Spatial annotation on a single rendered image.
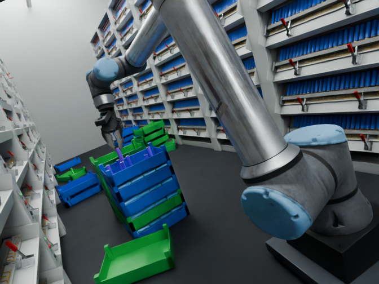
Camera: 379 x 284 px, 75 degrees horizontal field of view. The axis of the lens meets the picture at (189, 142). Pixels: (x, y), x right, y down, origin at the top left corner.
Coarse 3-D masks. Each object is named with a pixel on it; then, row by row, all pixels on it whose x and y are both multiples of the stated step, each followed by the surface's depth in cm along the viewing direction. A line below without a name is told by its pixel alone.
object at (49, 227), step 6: (48, 210) 146; (54, 210) 148; (42, 216) 144; (48, 216) 147; (54, 216) 148; (42, 222) 140; (48, 222) 140; (54, 222) 139; (42, 228) 132; (48, 228) 131; (54, 228) 131; (48, 234) 124; (54, 234) 124; (48, 240) 108; (54, 240) 118; (54, 246) 108; (60, 258) 96
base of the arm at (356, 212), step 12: (360, 192) 67; (336, 204) 64; (348, 204) 64; (360, 204) 64; (324, 216) 66; (336, 216) 64; (348, 216) 63; (360, 216) 63; (372, 216) 66; (312, 228) 69; (324, 228) 66; (336, 228) 64; (348, 228) 63; (360, 228) 64
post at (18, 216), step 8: (0, 168) 77; (16, 184) 87; (16, 192) 82; (16, 200) 80; (16, 208) 80; (24, 208) 82; (8, 216) 79; (16, 216) 80; (24, 216) 82; (8, 224) 80; (16, 224) 81; (24, 224) 82; (40, 232) 88; (40, 240) 84; (48, 248) 88; (40, 256) 85; (48, 256) 86; (56, 256) 95; (40, 264) 85; (48, 264) 86; (56, 264) 89; (64, 272) 96; (64, 280) 90
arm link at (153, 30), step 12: (156, 12) 77; (144, 24) 85; (156, 24) 80; (144, 36) 87; (156, 36) 85; (132, 48) 97; (144, 48) 92; (120, 60) 103; (132, 60) 101; (144, 60) 101; (132, 72) 108
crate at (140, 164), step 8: (144, 152) 135; (152, 152) 135; (160, 152) 118; (136, 160) 133; (144, 160) 114; (152, 160) 116; (160, 160) 118; (168, 160) 121; (104, 168) 125; (112, 168) 127; (128, 168) 111; (136, 168) 113; (144, 168) 115; (104, 176) 118; (112, 176) 108; (120, 176) 109; (128, 176) 111; (112, 184) 108
